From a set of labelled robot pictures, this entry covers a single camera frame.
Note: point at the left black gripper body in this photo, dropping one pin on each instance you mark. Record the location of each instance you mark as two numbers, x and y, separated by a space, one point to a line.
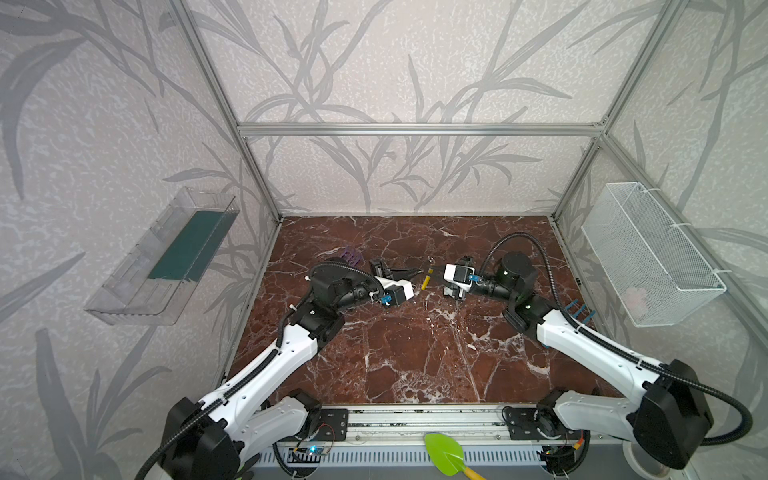
381 270

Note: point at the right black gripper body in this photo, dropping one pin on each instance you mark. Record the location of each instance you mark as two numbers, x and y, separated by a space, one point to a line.
453 288

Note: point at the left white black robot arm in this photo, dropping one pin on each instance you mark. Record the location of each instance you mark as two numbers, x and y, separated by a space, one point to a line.
222 435

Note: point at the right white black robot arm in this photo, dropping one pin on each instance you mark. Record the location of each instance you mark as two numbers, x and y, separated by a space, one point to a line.
667 419

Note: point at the purple toy rake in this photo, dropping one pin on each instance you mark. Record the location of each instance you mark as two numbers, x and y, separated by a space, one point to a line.
352 256

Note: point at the blue toy rake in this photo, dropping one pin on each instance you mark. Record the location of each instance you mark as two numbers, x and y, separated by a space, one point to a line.
580 312

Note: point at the green toy shovel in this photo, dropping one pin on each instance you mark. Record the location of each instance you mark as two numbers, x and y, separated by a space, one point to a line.
447 456

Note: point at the pink object in basket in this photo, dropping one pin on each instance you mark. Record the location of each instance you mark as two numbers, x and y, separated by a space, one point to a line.
635 301

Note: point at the tape roll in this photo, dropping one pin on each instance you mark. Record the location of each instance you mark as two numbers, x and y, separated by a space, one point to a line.
643 464

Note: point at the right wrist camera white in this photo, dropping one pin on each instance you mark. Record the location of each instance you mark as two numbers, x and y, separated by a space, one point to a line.
459 274

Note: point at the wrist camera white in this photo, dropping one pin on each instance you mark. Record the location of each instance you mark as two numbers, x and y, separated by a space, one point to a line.
396 292
459 274

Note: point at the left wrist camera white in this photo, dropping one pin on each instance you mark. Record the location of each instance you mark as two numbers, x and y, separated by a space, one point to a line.
396 292

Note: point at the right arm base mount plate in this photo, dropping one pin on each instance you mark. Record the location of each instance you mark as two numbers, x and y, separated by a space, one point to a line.
531 423

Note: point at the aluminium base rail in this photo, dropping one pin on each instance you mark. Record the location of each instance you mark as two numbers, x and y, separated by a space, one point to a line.
382 436

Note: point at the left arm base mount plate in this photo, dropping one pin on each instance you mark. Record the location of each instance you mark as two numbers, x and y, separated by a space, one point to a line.
326 425

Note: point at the aluminium frame crossbar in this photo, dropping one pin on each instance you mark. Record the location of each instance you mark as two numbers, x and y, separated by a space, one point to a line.
419 129

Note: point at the clear plastic wall tray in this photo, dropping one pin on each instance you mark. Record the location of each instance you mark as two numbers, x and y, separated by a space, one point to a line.
152 285

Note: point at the white wire mesh basket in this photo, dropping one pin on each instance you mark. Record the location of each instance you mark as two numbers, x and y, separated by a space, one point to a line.
640 245

